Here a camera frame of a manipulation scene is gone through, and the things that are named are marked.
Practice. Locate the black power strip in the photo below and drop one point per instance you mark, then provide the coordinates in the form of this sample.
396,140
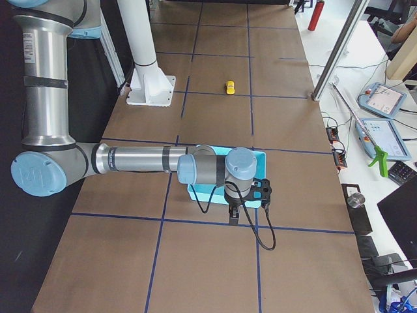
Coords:
332,133
339,156

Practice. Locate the black laptop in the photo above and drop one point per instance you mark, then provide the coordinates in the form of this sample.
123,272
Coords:
399,213

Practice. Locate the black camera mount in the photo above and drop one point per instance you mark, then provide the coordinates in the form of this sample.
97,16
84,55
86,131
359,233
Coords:
261,190

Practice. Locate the teal plastic bin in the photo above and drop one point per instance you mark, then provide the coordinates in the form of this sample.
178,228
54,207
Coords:
257,163

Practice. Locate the yellow beetle toy car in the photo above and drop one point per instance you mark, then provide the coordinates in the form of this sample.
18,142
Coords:
230,87

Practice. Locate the green handled reacher grabber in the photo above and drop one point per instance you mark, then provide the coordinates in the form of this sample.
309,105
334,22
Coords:
380,155

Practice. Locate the upper teach pendant tablet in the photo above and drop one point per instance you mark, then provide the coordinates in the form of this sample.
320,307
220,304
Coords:
381,100

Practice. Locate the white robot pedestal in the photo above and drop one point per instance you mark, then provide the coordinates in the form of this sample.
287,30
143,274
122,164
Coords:
149,85

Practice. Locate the seated person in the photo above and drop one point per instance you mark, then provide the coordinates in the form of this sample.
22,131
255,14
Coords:
403,32

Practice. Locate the black power strip lower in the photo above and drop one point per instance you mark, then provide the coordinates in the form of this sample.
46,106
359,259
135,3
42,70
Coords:
339,156

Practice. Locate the silver metal cup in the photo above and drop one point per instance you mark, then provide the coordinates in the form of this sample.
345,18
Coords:
356,200

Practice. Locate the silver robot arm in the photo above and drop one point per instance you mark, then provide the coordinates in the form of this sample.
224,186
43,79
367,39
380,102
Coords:
53,159

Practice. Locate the black calculator keypad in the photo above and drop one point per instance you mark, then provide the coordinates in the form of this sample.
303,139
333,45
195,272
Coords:
401,173

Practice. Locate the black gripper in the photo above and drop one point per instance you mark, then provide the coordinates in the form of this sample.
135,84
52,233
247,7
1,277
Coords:
233,206

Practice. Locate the teach pendant tablet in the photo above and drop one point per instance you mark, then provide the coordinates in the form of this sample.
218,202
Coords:
381,100
386,136

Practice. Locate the red fire extinguisher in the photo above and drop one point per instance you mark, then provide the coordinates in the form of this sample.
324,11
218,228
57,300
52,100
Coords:
316,15

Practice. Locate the black box under cup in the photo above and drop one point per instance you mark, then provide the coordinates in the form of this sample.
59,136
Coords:
358,215

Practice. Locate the black power strip upper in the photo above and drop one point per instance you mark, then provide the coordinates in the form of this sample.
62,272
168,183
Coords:
332,133

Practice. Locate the aluminium frame post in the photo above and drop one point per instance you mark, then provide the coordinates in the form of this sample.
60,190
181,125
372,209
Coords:
344,37

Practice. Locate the lower teach pendant tablet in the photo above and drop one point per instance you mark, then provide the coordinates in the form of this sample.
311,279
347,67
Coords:
386,136

